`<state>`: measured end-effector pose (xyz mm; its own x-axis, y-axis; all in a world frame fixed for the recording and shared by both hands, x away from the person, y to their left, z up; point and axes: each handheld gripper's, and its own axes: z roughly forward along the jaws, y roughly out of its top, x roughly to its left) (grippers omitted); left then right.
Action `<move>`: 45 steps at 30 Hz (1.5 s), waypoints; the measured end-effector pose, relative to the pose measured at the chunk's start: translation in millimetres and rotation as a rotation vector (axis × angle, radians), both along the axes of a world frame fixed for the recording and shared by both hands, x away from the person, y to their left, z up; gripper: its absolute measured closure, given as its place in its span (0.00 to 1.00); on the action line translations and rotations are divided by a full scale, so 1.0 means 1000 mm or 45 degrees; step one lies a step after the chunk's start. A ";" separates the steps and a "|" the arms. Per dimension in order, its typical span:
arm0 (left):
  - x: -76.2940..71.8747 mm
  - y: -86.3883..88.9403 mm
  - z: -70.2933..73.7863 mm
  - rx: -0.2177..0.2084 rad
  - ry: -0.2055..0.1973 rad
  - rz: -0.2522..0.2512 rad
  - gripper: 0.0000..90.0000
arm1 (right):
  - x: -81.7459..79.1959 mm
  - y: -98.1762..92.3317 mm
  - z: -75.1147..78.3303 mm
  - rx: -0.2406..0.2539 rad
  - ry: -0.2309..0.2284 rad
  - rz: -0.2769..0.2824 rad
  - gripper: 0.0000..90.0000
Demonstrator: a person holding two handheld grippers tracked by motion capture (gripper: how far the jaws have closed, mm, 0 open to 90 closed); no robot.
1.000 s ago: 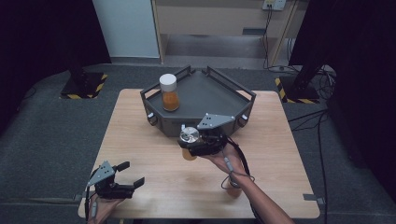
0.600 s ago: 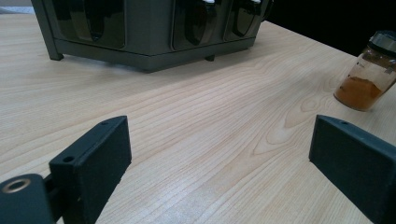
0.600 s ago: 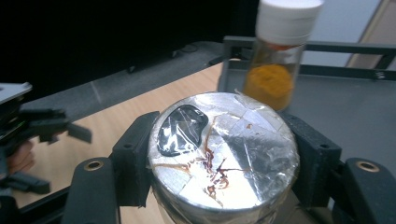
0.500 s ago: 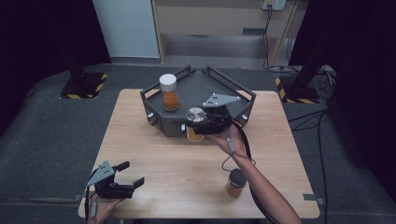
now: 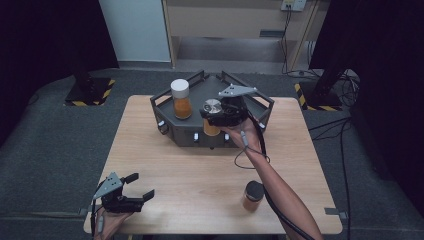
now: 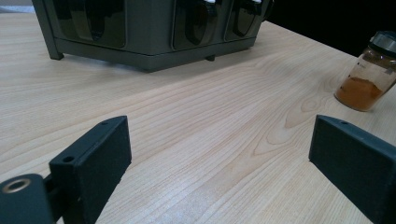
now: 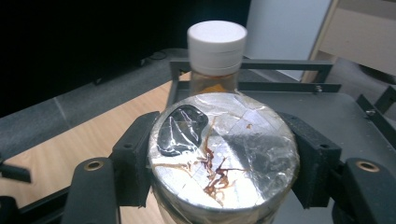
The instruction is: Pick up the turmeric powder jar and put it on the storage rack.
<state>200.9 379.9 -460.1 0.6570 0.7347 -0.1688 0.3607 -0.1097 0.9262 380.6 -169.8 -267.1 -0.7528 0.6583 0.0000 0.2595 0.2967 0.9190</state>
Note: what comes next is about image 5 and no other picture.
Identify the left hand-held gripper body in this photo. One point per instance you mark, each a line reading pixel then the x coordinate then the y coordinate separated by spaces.
pixel 118 201

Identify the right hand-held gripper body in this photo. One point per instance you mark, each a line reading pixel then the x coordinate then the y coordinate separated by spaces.
pixel 233 110

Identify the silver lid spice jar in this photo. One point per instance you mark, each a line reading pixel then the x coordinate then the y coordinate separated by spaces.
pixel 212 106

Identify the black corner shelf rack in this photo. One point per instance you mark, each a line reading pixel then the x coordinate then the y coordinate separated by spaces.
pixel 200 100

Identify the white lid spice jar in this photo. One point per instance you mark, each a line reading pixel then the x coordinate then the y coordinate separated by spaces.
pixel 181 100

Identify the person's left hand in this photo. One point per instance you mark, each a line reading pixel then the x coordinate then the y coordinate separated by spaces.
pixel 110 225

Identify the person's right hand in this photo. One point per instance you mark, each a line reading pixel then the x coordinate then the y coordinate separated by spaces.
pixel 245 135

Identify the light wooden cabinet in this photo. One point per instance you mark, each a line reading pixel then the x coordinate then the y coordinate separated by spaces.
pixel 230 20

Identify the black stand with striped base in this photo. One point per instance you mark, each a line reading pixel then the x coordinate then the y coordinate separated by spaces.
pixel 88 91
pixel 320 95

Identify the black lid spice jar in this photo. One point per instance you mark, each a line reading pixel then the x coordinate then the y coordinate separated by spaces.
pixel 253 196

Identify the white panel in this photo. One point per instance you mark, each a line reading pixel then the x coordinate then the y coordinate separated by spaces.
pixel 136 30

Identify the white wall outlet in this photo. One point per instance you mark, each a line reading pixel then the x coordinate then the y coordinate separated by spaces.
pixel 293 4

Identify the grey table bracket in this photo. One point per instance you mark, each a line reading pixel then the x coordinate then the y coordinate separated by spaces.
pixel 335 211

